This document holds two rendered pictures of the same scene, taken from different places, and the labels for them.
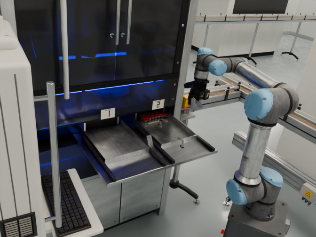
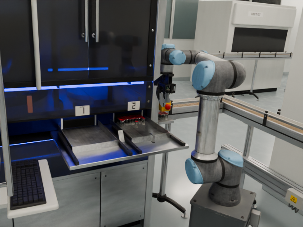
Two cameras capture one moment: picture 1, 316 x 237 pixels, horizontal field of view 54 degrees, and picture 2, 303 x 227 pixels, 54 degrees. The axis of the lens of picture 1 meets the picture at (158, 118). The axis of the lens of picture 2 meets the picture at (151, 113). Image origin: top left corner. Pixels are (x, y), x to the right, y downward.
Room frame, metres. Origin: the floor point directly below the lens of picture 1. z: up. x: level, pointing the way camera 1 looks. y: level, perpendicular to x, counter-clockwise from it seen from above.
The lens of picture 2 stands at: (-0.11, -0.31, 1.60)
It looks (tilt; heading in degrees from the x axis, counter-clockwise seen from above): 18 degrees down; 6
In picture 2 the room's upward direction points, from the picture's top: 4 degrees clockwise
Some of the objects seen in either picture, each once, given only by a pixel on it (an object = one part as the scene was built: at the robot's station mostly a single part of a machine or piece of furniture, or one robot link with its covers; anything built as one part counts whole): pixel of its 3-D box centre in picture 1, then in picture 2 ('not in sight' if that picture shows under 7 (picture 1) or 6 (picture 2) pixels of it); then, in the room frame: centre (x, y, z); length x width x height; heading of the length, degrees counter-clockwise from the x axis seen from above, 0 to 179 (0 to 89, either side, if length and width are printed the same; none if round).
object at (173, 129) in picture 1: (163, 128); (139, 128); (1.67, -0.04, 0.90); 0.34 x 0.26 x 0.04; 36
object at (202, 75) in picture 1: (201, 73); (167, 68); (1.57, -0.20, 1.31); 0.08 x 0.08 x 0.05
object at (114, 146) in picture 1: (114, 139); (87, 134); (1.47, 0.23, 0.90); 0.34 x 0.26 x 0.04; 36
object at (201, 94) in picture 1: (200, 88); (166, 82); (1.56, -0.20, 1.23); 0.09 x 0.08 x 0.12; 37
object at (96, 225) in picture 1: (58, 204); (21, 185); (1.04, 0.40, 0.79); 0.45 x 0.28 x 0.03; 32
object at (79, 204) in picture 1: (63, 199); (25, 180); (1.05, 0.39, 0.82); 0.40 x 0.14 x 0.02; 32
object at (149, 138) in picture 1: (154, 146); (124, 139); (1.44, 0.00, 0.91); 0.14 x 0.03 x 0.06; 35
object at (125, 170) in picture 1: (145, 143); (118, 139); (1.51, 0.05, 0.87); 0.70 x 0.48 x 0.02; 126
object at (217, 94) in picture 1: (203, 96); (185, 105); (2.20, -0.33, 0.92); 0.69 x 0.16 x 0.16; 126
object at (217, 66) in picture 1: (217, 65); (178, 56); (1.49, -0.26, 1.39); 0.11 x 0.11 x 0.08; 27
